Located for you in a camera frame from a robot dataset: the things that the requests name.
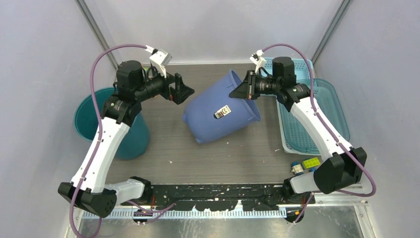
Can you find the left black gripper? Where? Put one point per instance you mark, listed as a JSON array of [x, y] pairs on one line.
[[184, 90]]

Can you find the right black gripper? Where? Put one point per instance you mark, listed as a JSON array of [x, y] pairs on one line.
[[247, 89]]

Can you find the blue plastic bucket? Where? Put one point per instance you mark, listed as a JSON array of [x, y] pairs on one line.
[[213, 115]]

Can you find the teal plastic bucket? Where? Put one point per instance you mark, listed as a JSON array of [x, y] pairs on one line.
[[88, 121]]

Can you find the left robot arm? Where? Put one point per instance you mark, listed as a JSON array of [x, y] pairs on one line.
[[87, 190]]

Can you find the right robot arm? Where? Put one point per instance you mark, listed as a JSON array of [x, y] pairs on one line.
[[342, 164]]

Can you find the light blue plastic basket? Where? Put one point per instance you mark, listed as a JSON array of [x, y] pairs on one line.
[[303, 69]]

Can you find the teal plastic basket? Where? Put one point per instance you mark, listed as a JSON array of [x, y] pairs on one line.
[[295, 138]]

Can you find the small toy car blue wheels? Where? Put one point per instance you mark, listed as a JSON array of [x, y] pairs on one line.
[[297, 169]]

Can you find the lime green toy brick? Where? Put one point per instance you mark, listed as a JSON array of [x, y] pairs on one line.
[[311, 163]]

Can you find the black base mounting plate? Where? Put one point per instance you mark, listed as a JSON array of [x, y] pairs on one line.
[[222, 197]]

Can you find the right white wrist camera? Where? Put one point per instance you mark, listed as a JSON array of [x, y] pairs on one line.
[[258, 59]]

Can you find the white cable duct strip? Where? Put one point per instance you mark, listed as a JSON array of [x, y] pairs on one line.
[[125, 213]]

